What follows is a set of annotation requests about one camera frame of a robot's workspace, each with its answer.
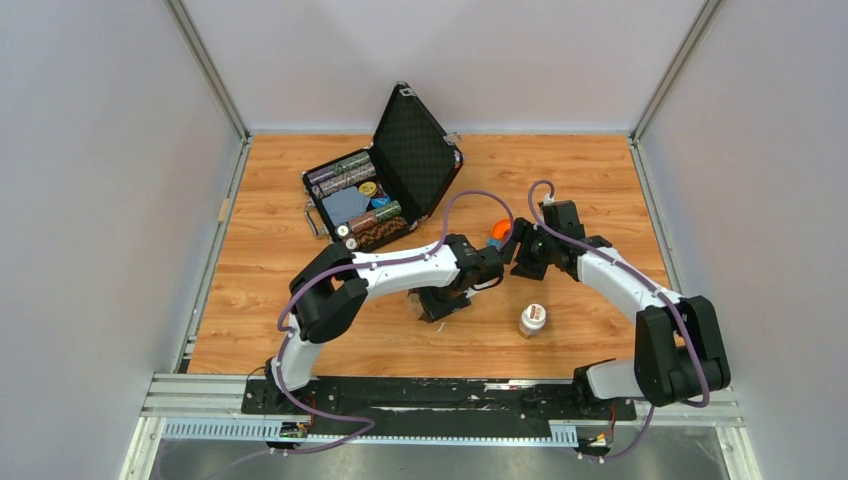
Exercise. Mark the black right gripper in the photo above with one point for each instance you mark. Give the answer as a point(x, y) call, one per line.
point(523, 232)

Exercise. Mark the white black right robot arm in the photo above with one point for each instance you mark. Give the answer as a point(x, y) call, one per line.
point(678, 347)

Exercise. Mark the orange curved toy block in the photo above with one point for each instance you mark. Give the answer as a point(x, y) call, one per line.
point(500, 229)

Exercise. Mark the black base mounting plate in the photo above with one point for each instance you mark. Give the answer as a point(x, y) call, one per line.
point(431, 407)

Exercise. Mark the amber pill jar white lid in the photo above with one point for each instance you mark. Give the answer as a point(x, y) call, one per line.
point(532, 320)

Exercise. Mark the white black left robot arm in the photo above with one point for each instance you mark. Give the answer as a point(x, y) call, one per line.
point(329, 292)

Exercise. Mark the black poker chip case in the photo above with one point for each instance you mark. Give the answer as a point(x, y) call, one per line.
point(385, 190)

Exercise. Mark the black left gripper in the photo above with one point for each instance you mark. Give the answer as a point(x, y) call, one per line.
point(434, 309)

